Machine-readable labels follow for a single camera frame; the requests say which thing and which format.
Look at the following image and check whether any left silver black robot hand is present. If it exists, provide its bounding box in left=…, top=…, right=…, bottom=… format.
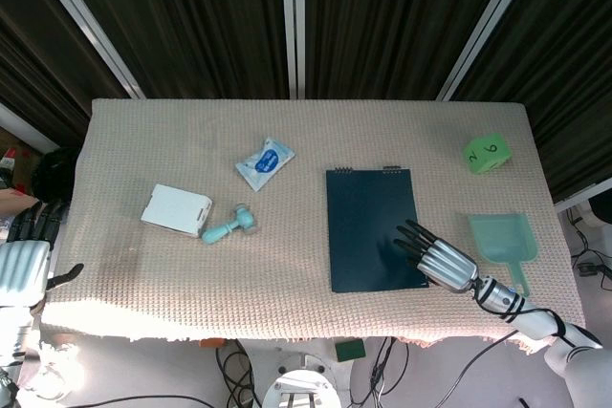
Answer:
left=0, top=201, right=85, bottom=307

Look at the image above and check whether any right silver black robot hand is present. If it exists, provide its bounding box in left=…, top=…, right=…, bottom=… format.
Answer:
left=392, top=220, right=481, bottom=294

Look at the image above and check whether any spiral notebook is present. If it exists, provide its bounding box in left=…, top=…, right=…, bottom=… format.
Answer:
left=325, top=164, right=434, bottom=294

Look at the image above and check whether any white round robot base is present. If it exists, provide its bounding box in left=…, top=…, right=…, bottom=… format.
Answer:
left=261, top=353, right=341, bottom=408

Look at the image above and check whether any green plastic scoop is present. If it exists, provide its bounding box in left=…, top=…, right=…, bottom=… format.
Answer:
left=467, top=212, right=537, bottom=298

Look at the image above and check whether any brown cardboard box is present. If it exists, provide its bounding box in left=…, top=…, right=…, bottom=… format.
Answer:
left=0, top=125, right=47, bottom=237

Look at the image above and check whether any green numbered foam die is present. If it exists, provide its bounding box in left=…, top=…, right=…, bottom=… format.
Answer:
left=461, top=131, right=514, bottom=176

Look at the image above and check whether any green block under table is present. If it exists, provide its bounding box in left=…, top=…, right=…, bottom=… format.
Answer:
left=334, top=338, right=367, bottom=364

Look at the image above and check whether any beige waffle tablecloth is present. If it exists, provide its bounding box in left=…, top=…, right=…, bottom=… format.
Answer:
left=38, top=97, right=587, bottom=356

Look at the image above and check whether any white cardboard box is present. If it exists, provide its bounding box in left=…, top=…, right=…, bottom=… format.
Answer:
left=140, top=183, right=215, bottom=239

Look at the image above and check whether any blue white wet wipe packet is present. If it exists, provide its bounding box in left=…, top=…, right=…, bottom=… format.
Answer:
left=234, top=136, right=296, bottom=193

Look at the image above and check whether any teal toy hammer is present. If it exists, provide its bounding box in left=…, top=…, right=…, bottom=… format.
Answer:
left=200, top=204, right=259, bottom=246

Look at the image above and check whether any dark curtain panel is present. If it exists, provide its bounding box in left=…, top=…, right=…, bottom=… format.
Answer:
left=451, top=0, right=612, bottom=204
left=0, top=0, right=133, bottom=151
left=303, top=0, right=520, bottom=101
left=50, top=0, right=291, bottom=100

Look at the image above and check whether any black floor cable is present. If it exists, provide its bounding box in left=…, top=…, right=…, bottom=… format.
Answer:
left=213, top=339, right=263, bottom=408
left=566, top=209, right=612, bottom=292
left=348, top=335, right=412, bottom=407

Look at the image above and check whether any white frame rail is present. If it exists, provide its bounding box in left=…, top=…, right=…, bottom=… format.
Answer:
left=556, top=182, right=612, bottom=212
left=0, top=104, right=61, bottom=150

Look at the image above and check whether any white frame post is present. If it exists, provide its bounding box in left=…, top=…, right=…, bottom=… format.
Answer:
left=33, top=0, right=146, bottom=100
left=280, top=0, right=308, bottom=100
left=436, top=0, right=547, bottom=102

